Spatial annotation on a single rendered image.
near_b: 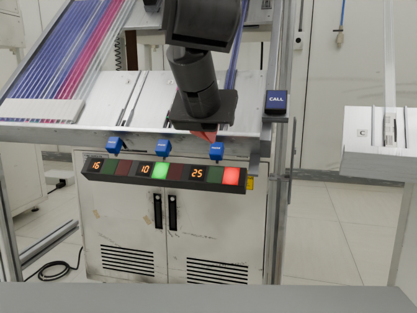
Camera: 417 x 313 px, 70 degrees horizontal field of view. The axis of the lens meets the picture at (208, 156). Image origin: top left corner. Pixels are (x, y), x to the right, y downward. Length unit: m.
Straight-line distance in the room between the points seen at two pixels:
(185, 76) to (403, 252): 0.56
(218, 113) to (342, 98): 2.15
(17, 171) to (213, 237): 1.35
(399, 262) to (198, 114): 0.52
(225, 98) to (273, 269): 0.40
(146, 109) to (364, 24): 2.12
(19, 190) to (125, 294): 1.74
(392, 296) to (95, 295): 0.33
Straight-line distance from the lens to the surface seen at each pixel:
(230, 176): 0.55
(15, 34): 2.08
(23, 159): 2.07
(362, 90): 2.58
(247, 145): 0.58
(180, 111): 0.47
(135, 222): 1.11
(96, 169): 0.65
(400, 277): 0.77
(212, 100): 0.44
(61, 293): 0.40
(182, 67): 0.39
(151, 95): 0.71
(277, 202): 0.63
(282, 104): 0.57
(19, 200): 2.08
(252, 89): 0.66
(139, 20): 0.97
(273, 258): 0.69
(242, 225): 0.99
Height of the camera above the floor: 0.83
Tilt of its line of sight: 15 degrees down
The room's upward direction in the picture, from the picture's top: straight up
